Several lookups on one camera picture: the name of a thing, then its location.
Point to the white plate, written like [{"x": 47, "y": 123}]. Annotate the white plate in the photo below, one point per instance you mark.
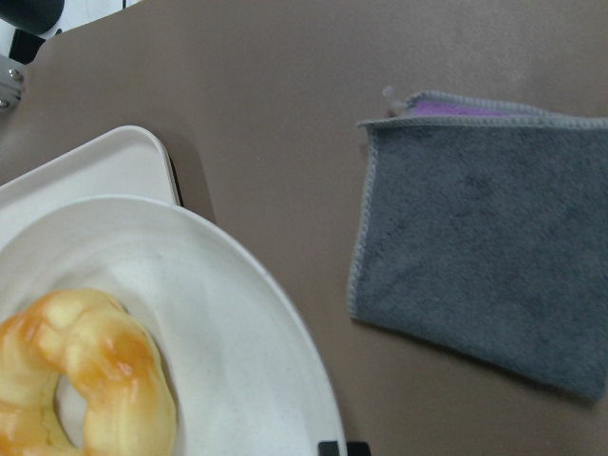
[{"x": 245, "y": 373}]

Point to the grey folded cloth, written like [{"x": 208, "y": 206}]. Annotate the grey folded cloth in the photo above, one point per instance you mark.
[{"x": 484, "y": 230}]

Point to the aluminium frame post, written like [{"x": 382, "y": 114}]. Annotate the aluminium frame post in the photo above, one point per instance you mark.
[{"x": 11, "y": 83}]

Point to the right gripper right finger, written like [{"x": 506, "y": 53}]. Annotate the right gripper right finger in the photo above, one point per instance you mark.
[{"x": 358, "y": 448}]

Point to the glazed donut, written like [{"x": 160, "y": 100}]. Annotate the glazed donut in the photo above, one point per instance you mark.
[{"x": 88, "y": 337}]

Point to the black thermos bottle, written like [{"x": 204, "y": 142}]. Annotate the black thermos bottle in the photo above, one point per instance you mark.
[{"x": 32, "y": 16}]

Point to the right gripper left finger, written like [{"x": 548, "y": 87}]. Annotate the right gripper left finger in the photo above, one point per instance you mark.
[{"x": 328, "y": 448}]

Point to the cream tray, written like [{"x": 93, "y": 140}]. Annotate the cream tray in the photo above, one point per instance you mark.
[{"x": 127, "y": 160}]

